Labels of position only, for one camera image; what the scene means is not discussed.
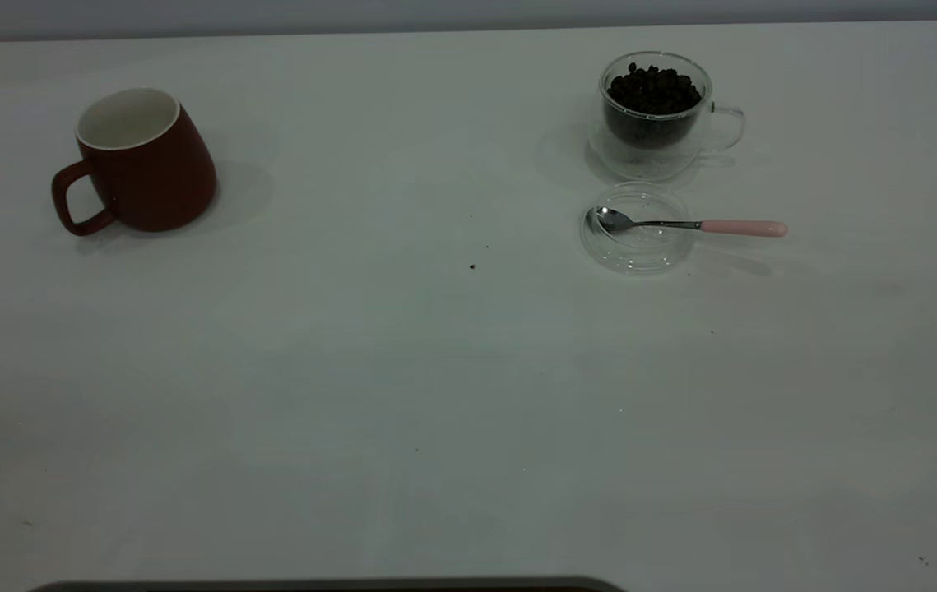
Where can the red ceramic mug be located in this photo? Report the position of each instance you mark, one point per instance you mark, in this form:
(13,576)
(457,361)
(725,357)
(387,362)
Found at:
(160,181)

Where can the dark coffee beans pile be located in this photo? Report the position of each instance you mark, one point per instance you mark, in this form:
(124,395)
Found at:
(653,92)

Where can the clear glass saucer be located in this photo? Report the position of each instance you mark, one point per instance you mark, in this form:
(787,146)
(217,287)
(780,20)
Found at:
(637,251)

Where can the clear double-wall glass cup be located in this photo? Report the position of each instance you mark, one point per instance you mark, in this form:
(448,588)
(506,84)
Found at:
(641,160)

